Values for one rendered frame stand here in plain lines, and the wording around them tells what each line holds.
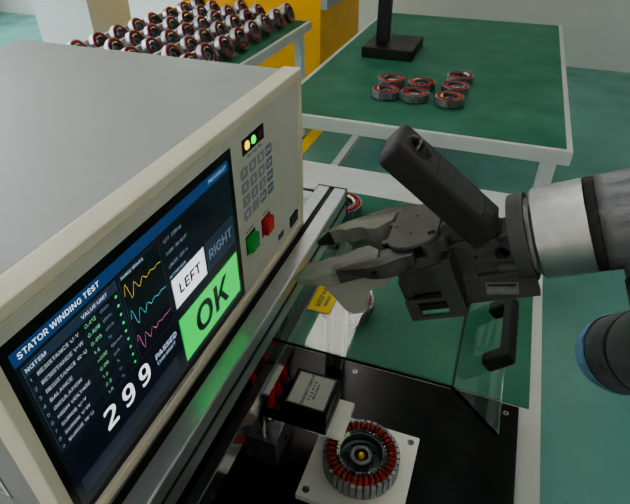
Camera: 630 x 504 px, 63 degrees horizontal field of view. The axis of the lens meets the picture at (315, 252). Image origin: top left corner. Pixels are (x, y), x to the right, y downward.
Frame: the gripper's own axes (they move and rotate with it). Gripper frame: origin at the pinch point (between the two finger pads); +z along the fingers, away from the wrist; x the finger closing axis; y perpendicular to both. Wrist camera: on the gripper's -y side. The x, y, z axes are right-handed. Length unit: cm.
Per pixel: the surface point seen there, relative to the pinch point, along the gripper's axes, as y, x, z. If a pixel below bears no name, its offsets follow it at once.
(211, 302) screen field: -1.6, -8.7, 7.1
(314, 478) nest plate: 36.7, -0.6, 17.0
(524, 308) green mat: 52, 52, -7
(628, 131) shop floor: 153, 363, -46
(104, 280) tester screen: -11.8, -19.8, 2.3
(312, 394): 23.5, 3.2, 12.6
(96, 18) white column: -64, 283, 267
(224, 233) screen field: -6.4, -5.0, 4.8
